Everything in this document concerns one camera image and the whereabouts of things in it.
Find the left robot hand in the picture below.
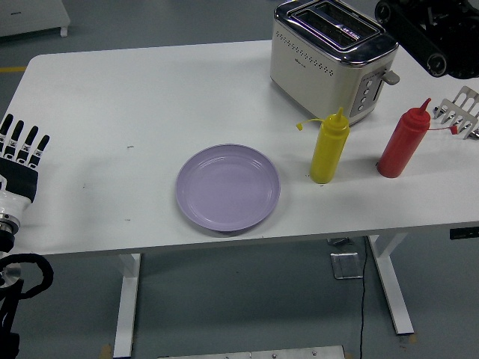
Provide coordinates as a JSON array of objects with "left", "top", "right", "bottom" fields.
[{"left": 0, "top": 114, "right": 52, "bottom": 220}]

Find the purple plate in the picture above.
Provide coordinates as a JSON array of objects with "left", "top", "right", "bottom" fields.
[{"left": 175, "top": 144, "right": 281, "bottom": 233}]

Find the square metal floor plate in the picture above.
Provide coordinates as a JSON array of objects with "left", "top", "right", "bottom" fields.
[{"left": 330, "top": 251, "right": 364, "bottom": 280}]

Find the white table leg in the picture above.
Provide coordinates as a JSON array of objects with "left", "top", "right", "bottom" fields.
[
  {"left": 366, "top": 232, "right": 415, "bottom": 336},
  {"left": 112, "top": 253, "right": 142, "bottom": 358}
]

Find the white cabinet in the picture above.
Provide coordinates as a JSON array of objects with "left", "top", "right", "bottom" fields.
[{"left": 0, "top": 0, "right": 71, "bottom": 38}]

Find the yellow squeeze bottle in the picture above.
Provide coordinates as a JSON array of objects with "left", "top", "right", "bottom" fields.
[{"left": 296, "top": 107, "right": 351, "bottom": 185}]

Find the cream and chrome toaster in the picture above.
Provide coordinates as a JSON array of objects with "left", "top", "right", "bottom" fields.
[{"left": 269, "top": 0, "right": 401, "bottom": 127}]

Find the red squeeze bottle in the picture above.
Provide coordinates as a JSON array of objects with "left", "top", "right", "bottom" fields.
[{"left": 376, "top": 97, "right": 458, "bottom": 179}]

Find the black table control panel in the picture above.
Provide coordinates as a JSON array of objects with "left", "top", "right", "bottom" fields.
[{"left": 450, "top": 227, "right": 479, "bottom": 240}]

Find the metal toast rack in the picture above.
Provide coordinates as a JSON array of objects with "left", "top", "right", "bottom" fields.
[{"left": 433, "top": 85, "right": 479, "bottom": 141}]

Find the long metal base plate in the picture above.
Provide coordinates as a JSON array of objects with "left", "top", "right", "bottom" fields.
[{"left": 156, "top": 344, "right": 346, "bottom": 359}]

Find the black floor cable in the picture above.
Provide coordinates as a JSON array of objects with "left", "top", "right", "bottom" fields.
[{"left": 357, "top": 236, "right": 370, "bottom": 359}]

